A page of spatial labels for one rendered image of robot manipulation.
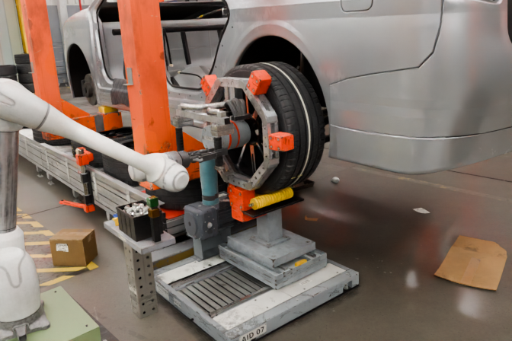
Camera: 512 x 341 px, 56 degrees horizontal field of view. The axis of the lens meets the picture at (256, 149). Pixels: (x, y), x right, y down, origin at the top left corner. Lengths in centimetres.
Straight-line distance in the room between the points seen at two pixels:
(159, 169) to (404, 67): 100
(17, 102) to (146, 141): 105
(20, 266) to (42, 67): 279
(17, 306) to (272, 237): 132
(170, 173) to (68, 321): 63
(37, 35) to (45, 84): 40
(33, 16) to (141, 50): 195
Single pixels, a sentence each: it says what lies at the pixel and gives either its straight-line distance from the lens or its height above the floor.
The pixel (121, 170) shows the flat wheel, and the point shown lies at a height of 39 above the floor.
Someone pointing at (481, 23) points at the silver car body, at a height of 132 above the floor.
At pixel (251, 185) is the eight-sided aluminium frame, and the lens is 235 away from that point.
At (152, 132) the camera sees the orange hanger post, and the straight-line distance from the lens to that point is 264.
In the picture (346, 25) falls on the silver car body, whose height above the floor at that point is 134.
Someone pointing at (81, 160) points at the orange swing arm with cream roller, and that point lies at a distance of 382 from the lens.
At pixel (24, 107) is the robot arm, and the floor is 114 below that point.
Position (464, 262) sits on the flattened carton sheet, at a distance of 303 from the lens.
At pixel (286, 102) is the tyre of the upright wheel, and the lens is 220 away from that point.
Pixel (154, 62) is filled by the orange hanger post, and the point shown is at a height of 121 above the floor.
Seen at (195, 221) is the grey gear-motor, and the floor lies 35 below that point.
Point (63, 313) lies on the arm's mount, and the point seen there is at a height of 38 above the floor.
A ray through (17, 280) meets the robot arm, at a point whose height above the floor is 58.
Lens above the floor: 134
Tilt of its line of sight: 14 degrees down
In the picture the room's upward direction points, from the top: 3 degrees counter-clockwise
